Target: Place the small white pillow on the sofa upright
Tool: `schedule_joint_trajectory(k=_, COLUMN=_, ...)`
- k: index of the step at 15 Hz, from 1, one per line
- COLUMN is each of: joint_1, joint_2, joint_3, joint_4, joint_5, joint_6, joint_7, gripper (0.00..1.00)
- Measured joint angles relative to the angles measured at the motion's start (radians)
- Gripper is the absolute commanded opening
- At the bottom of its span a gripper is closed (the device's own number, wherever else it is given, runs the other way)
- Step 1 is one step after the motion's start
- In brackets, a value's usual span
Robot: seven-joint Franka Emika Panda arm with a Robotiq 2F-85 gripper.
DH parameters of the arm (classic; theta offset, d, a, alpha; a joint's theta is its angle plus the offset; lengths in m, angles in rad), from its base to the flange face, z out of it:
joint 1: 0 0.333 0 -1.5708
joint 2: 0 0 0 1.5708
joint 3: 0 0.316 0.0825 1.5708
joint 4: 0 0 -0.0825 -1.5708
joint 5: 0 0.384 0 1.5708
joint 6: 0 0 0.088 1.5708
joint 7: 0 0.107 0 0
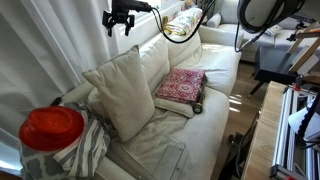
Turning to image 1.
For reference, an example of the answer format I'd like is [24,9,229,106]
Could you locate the light grey sofa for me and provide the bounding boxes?
[205,0,320,64]

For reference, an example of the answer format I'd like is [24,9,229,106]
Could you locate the puffy cream sofa back cushion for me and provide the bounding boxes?
[166,31,203,69]

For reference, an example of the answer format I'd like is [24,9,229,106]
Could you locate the black coffee table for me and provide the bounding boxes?
[248,45,301,98]

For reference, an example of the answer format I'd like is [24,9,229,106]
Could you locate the clear acrylic stand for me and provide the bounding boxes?
[109,133,188,180]

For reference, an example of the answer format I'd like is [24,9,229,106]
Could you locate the light wooden table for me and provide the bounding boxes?
[240,80,320,180]

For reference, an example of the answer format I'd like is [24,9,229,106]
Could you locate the colourful floral blanket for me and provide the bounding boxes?
[162,7,204,37]

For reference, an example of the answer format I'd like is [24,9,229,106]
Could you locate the flat cream cushion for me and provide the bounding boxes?
[152,94,196,119]

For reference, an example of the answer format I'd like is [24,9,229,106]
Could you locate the small white pillow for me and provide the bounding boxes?
[82,44,156,144]

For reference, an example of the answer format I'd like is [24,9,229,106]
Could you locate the grey white patterned cloth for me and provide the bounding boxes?
[19,101,112,180]

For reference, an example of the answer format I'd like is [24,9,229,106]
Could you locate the wooden easel frame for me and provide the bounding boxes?
[286,19,320,74]

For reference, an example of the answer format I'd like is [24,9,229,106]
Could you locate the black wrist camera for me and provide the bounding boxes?
[132,0,154,14]

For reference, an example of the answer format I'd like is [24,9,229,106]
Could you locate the red black clamp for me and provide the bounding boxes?
[292,74,306,93]

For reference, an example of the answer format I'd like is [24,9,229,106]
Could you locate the aluminium frame rails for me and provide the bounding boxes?
[269,84,320,180]

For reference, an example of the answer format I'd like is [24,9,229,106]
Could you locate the thick black cable conduit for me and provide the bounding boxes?
[234,0,306,54]

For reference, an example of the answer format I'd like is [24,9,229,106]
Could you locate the red patterned fringed blanket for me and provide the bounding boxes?
[155,68,208,104]

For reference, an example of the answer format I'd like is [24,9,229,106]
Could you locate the white framed window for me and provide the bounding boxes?
[109,0,188,56]

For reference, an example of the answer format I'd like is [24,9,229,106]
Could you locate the black floor stand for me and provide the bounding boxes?
[218,111,261,180]

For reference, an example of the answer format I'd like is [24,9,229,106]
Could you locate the cream fabric sofa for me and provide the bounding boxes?
[49,24,243,180]

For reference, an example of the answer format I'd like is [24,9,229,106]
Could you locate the wide cream sofa back cushion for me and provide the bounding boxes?
[139,35,171,94]

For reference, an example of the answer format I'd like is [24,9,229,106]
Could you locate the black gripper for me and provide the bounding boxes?
[102,9,136,38]

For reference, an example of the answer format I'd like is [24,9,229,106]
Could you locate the thin black cable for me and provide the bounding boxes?
[151,0,218,44]

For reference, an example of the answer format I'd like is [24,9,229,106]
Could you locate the black cable on rails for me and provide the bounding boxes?
[294,91,320,151]

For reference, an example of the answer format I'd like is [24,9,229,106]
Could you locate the red hat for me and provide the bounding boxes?
[18,105,86,153]

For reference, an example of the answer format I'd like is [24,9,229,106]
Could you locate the white curtain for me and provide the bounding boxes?
[0,0,116,174]

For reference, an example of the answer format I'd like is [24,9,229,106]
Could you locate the yellow and black flashlight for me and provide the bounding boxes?
[191,93,206,115]

